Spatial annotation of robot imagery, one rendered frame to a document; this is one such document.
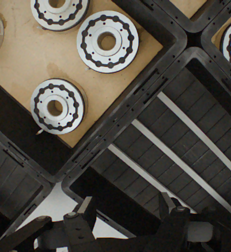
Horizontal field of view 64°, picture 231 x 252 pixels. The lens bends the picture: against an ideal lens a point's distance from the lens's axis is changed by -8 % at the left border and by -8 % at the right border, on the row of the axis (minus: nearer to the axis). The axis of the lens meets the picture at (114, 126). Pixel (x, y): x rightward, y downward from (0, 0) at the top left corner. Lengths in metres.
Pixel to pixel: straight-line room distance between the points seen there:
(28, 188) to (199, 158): 0.39
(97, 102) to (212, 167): 0.27
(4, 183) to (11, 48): 0.32
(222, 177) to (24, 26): 0.51
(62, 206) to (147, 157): 0.38
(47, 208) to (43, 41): 0.52
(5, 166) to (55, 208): 0.26
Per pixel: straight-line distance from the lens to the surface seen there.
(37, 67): 0.40
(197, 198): 0.48
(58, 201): 0.68
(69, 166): 0.31
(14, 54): 0.43
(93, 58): 0.33
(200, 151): 0.42
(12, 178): 0.52
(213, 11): 0.29
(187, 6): 0.39
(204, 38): 0.28
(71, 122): 0.36
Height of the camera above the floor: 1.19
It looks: 72 degrees down
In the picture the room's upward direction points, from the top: 165 degrees counter-clockwise
